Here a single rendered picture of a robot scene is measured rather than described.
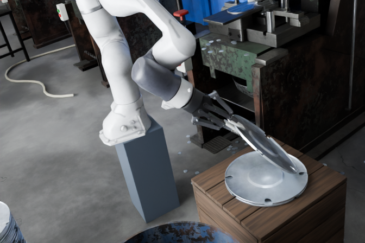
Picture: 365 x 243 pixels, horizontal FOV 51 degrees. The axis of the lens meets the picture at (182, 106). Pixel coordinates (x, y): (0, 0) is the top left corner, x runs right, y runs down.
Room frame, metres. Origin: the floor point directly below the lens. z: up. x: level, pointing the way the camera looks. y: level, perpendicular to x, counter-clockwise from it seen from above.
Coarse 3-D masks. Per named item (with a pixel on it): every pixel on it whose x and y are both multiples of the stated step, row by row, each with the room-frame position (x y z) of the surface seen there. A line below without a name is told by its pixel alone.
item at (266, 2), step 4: (248, 0) 1.85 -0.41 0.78; (252, 0) 1.84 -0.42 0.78; (256, 0) 1.83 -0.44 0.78; (260, 0) 1.81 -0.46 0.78; (264, 0) 1.82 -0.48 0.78; (268, 0) 1.79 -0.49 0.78; (252, 4) 1.77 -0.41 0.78; (256, 4) 1.75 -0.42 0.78; (260, 4) 1.74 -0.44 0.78; (264, 4) 1.73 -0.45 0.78; (268, 4) 1.72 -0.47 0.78; (272, 4) 1.73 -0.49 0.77; (276, 4) 1.74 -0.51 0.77; (264, 8) 1.71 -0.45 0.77; (268, 8) 1.71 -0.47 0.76; (272, 8) 1.73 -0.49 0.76; (256, 12) 1.75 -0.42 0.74; (260, 12) 1.73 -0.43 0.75
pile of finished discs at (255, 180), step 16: (240, 160) 1.18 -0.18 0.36; (256, 160) 1.16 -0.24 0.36; (240, 176) 1.09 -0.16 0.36; (256, 176) 1.06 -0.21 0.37; (272, 176) 1.05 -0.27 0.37; (288, 176) 1.04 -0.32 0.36; (304, 176) 1.03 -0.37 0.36; (240, 192) 1.01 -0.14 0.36; (256, 192) 0.99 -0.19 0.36; (272, 192) 0.98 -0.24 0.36; (288, 192) 0.96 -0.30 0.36
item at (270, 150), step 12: (240, 120) 1.17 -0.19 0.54; (240, 132) 1.02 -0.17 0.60; (252, 132) 1.10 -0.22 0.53; (264, 132) 1.21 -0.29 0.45; (252, 144) 0.97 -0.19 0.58; (264, 144) 1.05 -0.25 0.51; (276, 144) 1.17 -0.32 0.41; (264, 156) 0.95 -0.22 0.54; (276, 156) 1.03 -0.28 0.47; (288, 156) 1.11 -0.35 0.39; (288, 168) 0.99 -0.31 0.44
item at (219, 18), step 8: (232, 8) 1.75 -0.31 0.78; (240, 8) 1.73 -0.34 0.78; (248, 8) 1.70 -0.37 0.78; (256, 8) 1.70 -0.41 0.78; (208, 16) 1.71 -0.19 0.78; (216, 16) 1.69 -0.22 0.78; (224, 16) 1.66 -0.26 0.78; (232, 16) 1.64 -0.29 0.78; (240, 16) 1.63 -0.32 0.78; (248, 16) 1.68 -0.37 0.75; (224, 24) 1.58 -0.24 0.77; (232, 24) 1.70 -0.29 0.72; (240, 24) 1.66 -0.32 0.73; (248, 24) 1.68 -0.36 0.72; (232, 32) 1.71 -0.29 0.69; (240, 32) 1.66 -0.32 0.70; (240, 40) 1.67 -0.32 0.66
